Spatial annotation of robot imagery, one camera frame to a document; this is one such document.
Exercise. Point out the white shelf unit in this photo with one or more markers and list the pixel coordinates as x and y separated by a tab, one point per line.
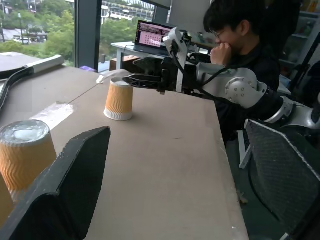
300	37

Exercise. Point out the white paper scrap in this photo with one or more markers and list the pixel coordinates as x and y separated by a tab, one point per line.
100	79

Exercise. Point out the white desk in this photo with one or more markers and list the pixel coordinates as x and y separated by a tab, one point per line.
122	48

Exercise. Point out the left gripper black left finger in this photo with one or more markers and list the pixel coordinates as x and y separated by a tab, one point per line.
62	190

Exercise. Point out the person's bare hand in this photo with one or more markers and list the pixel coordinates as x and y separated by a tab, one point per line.
222	53

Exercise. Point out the purple object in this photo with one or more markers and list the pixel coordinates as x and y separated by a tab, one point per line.
87	68

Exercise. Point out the thin-rimmed eyeglasses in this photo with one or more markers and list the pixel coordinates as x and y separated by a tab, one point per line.
219	33

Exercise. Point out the white metal stand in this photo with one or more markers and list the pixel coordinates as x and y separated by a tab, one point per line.
243	150

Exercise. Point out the brown cardboard box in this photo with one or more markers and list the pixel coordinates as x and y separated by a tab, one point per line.
122	63

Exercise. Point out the open laptop with pink screen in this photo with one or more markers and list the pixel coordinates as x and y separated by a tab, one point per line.
152	37

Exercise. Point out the grey tube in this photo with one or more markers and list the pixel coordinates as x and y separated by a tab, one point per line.
46	63

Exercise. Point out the black curved strip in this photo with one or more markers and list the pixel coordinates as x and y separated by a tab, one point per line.
10	82

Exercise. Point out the dark window frame post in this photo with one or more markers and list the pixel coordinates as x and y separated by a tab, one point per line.
88	32

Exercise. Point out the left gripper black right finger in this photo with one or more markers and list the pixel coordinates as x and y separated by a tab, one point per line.
280	175

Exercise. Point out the orange wavy paper cup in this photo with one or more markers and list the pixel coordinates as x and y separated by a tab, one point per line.
25	155
4	200
119	100

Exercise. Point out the grey computer monitor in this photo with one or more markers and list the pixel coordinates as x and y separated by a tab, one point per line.
190	13

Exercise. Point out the person in black shirt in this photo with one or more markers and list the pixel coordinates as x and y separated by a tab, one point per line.
252	62

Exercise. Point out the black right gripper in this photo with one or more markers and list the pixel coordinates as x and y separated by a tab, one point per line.
170	75

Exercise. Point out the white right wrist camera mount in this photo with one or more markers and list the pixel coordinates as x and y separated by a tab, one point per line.
173	37

